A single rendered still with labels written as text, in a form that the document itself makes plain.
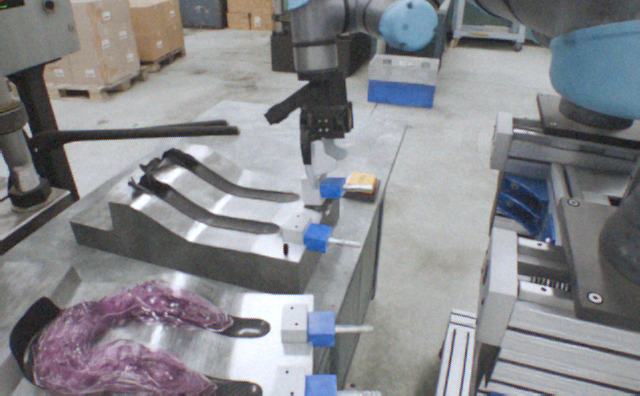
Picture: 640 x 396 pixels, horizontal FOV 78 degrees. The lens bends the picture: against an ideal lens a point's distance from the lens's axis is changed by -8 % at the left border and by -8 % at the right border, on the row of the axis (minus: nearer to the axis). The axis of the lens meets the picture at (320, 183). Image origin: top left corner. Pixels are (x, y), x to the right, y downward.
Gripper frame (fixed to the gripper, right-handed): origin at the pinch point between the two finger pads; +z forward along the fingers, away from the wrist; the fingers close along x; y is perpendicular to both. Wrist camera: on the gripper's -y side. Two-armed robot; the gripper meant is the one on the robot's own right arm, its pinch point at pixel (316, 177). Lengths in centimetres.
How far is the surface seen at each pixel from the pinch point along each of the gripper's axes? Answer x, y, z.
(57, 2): 21, -79, -43
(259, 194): 0.6, -13.0, 4.2
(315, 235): -12.1, 3.3, 5.9
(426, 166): 205, 3, 67
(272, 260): -17.5, -2.7, 8.2
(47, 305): -39.8, -28.7, 5.8
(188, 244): -17.5, -18.8, 6.6
